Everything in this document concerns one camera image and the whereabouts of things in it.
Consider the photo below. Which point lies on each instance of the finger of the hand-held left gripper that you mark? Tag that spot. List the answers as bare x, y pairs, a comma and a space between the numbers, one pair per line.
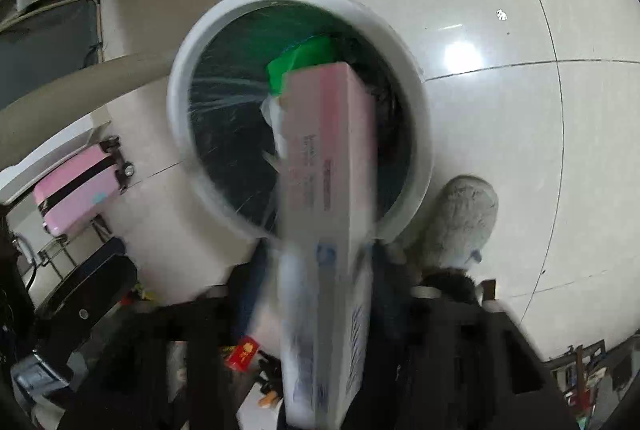
95, 272

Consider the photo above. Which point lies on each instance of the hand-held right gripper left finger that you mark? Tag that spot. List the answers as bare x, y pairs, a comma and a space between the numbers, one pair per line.
200, 350

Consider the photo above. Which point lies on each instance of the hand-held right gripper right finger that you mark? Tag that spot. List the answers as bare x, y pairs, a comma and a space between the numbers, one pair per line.
450, 350

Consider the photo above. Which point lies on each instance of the white round trash bin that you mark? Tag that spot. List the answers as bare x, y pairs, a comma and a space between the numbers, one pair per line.
225, 170

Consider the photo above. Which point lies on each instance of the long white pink box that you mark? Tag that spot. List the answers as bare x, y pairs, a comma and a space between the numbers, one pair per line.
325, 235

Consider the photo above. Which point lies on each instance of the green blue tissue packet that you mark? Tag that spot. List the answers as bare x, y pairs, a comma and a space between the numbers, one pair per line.
300, 57

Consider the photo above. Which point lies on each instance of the red packet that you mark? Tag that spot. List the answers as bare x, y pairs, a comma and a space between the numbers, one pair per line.
242, 354

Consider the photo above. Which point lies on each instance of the pink suitcase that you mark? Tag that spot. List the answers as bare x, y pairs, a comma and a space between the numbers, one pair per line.
75, 190

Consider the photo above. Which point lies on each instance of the grey fluffy slipper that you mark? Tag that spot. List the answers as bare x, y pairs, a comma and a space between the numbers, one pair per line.
460, 220

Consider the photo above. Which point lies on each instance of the beige table leg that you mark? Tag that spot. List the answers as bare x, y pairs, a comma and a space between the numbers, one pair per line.
75, 90

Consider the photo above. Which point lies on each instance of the dark folding cot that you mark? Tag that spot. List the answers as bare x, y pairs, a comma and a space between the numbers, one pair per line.
45, 45

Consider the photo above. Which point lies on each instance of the white paper scrap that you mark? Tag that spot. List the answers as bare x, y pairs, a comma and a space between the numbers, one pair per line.
501, 14

